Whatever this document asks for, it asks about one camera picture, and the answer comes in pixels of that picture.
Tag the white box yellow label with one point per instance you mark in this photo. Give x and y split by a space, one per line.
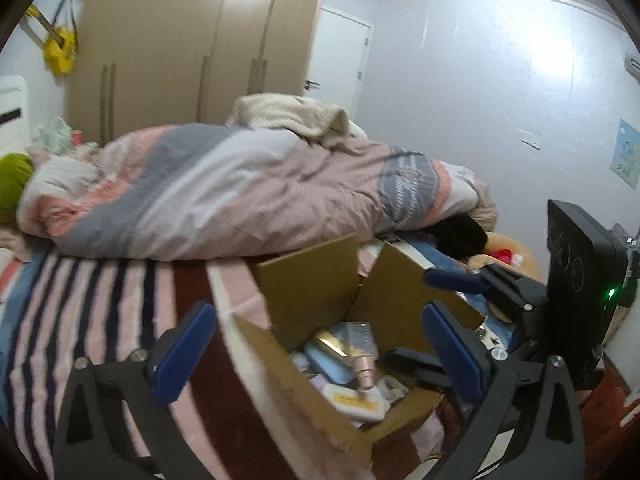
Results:
355 404

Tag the green round pillow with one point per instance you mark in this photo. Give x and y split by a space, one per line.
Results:
15 171

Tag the beige wooden wardrobe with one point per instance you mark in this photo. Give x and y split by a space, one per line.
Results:
145 63

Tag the yellow hanging bag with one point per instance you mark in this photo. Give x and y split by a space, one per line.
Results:
60 48

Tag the gold tube in box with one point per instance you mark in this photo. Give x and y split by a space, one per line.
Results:
331 345

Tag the black garment on bed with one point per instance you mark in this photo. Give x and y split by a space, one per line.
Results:
459 237

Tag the striped pink navy bed blanket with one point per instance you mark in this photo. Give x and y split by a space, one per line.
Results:
62 308

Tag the white plastic hook cup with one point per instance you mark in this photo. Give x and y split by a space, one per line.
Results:
391 389

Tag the items on nightstand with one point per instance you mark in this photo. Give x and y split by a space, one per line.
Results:
57 138

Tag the blue wall poster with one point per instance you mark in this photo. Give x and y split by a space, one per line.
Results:
626 155

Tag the brown cardboard box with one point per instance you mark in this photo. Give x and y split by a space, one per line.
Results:
274 307

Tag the pink grey striped duvet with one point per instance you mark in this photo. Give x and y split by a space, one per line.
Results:
200 191

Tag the white air conditioner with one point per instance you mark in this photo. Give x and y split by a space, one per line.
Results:
632 65

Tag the white room door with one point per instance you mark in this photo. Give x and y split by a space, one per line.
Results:
339 59

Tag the light blue square device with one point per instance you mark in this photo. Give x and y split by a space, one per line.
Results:
332 369

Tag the cream fleece blanket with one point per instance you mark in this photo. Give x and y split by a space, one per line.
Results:
312 120

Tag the red clothing of operator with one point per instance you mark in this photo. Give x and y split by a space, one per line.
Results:
609 421

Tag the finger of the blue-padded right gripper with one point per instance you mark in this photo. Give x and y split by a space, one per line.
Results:
455 281
423 367

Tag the white bed headboard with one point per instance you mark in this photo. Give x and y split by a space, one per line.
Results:
15 131

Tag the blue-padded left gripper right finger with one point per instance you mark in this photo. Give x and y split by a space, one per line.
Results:
547 442

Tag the white wall switch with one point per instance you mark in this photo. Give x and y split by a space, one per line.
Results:
531 139

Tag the tan plush toy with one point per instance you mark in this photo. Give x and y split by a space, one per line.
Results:
507 252

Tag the pink spray bottle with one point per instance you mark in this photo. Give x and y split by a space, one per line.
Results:
362 353

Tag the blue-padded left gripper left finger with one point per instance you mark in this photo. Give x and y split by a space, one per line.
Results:
115 421

